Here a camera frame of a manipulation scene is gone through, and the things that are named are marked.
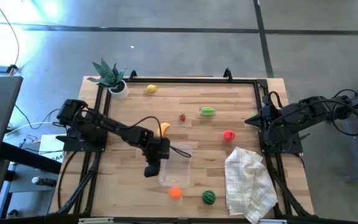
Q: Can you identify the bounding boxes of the yellow toy banana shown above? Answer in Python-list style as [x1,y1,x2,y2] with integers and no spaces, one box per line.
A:
[156,122,171,138]

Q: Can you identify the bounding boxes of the green toy lime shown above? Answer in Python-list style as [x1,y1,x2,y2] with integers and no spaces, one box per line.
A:
[249,112,261,129]

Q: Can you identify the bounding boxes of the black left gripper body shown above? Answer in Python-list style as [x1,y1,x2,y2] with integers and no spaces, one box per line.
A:
[141,129,171,179]

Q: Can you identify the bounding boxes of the green striped toy watermelon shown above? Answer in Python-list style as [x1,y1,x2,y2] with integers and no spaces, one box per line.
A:
[201,190,217,206]

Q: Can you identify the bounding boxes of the white floor cable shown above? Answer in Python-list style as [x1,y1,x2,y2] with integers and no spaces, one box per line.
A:
[4,120,74,135]

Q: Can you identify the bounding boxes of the black desk beam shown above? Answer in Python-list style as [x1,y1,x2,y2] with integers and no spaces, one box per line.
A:
[0,141,62,175]

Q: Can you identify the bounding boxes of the thin hanging cable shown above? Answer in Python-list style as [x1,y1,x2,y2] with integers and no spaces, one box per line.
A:
[0,0,21,68]

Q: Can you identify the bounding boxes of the green plant in white pot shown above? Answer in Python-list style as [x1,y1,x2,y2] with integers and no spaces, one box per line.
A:
[87,58,130,101]

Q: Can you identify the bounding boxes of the black floor cable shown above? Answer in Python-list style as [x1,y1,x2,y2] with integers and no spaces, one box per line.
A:
[13,104,62,130]

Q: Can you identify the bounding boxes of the red toy apple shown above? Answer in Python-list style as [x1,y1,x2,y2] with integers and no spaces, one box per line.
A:
[223,129,236,142]

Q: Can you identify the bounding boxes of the white paper sheet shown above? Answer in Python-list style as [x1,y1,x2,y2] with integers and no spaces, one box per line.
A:
[38,134,67,162]

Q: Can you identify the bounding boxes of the dark bottle with white cap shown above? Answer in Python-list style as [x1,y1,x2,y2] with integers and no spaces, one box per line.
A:
[31,176,57,187]

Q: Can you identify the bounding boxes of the grey shelf board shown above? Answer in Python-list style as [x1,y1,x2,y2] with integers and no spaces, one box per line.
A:
[8,163,58,194]

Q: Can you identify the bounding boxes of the white checked dish towel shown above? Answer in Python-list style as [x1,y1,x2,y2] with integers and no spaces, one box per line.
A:
[224,146,278,224]

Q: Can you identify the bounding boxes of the orange toy orange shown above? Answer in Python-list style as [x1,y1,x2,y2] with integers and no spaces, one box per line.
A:
[168,186,183,200]

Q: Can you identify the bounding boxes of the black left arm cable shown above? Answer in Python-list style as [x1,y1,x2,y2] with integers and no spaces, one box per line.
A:
[119,116,193,159]

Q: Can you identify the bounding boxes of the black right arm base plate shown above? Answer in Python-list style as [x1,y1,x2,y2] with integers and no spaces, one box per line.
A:
[258,126,305,156]

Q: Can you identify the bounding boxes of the clear plastic tupperware container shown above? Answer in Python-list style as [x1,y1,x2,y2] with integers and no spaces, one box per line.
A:
[158,141,194,189]

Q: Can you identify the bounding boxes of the black aluminium table frame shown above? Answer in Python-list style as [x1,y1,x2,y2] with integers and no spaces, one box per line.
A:
[50,68,316,220]

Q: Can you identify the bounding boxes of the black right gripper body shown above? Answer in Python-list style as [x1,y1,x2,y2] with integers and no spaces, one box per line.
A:
[259,104,281,131]

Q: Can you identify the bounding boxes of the green toy starfruit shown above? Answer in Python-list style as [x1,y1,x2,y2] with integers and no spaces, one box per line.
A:
[200,106,216,118]

